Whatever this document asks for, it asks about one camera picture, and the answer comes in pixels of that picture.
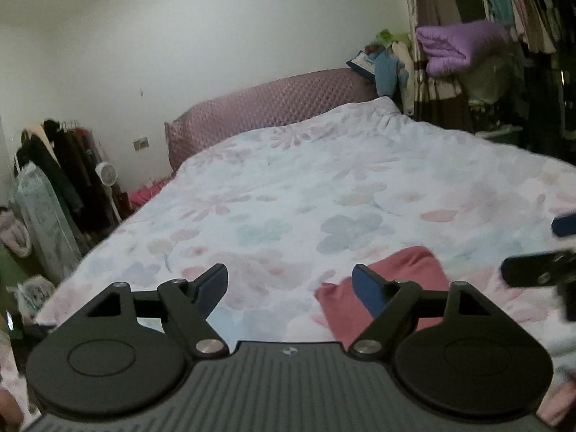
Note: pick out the dark hanging clothes rack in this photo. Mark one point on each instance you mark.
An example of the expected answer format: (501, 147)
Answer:
(68, 156)

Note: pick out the white floral bed quilt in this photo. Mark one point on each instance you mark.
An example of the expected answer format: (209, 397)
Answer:
(287, 209)

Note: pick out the mauve quilted headboard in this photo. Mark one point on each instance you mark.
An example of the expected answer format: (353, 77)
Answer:
(277, 103)

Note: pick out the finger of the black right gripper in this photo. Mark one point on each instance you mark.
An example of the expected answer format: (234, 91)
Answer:
(542, 270)
(564, 226)

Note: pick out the closet hanging clothes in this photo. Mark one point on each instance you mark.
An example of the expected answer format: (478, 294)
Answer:
(542, 26)

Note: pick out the purple folded blanket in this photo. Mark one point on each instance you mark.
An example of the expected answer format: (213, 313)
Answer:
(457, 48)

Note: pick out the wall power socket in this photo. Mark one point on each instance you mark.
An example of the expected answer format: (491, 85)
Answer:
(140, 144)

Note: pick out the pink ribbed small garment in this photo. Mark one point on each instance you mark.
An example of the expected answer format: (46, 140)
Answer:
(351, 305)

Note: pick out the blue plush toy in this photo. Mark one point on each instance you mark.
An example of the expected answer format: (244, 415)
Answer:
(387, 62)

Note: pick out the pink fluffy cloth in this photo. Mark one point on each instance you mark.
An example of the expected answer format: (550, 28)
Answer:
(14, 234)

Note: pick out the pale floral garment bag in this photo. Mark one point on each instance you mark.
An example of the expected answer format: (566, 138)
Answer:
(52, 237)

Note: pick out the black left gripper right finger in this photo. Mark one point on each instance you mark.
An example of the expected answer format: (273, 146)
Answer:
(456, 353)

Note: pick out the small white fan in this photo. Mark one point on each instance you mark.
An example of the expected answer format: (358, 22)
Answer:
(108, 176)

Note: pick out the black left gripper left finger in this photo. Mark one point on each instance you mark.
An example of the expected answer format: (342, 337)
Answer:
(125, 351)

